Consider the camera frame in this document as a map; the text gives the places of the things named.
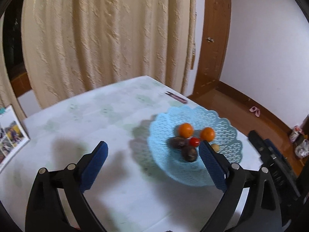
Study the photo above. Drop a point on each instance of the plastic bags on floor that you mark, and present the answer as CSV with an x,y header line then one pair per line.
x,y
299,141

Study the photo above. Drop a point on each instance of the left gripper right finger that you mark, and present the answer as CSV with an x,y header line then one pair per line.
x,y
261,210

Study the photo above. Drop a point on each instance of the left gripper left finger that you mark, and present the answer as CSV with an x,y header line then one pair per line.
x,y
44,209

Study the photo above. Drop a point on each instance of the dark round mangosteen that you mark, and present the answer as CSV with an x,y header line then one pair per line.
x,y
178,142

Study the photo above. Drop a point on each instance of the photo collage card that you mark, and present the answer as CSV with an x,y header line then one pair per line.
x,y
13,136

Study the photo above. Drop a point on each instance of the small orange back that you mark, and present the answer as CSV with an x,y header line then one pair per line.
x,y
185,130

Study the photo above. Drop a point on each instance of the pink slippers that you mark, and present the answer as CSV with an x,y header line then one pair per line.
x,y
255,110

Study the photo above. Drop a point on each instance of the dark brown passion fruit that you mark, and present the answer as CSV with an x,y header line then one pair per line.
x,y
189,153

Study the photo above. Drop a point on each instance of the beige curtain right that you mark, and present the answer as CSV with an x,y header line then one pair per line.
x,y
74,46

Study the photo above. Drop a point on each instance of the tan longan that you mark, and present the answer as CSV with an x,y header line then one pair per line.
x,y
215,147

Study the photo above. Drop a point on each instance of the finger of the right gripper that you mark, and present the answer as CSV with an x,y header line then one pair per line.
x,y
265,148
276,148

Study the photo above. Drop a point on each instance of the brown wooden door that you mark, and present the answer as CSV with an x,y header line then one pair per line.
x,y
217,15

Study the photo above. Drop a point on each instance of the white patterned tablecloth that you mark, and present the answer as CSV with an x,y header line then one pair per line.
x,y
130,192

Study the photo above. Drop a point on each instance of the light blue lattice basket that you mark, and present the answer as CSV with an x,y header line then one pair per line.
x,y
175,136

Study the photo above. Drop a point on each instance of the beige curtain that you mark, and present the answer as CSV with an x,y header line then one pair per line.
x,y
74,46
7,94

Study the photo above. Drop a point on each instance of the pink nail clipper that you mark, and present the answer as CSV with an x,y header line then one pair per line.
x,y
176,97

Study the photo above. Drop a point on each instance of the small red tomato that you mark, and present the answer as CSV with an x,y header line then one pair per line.
x,y
194,142

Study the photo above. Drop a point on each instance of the rough mandarin orange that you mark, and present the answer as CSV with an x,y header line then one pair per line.
x,y
207,134

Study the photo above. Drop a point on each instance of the beige curtain left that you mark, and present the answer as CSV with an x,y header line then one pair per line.
x,y
7,94

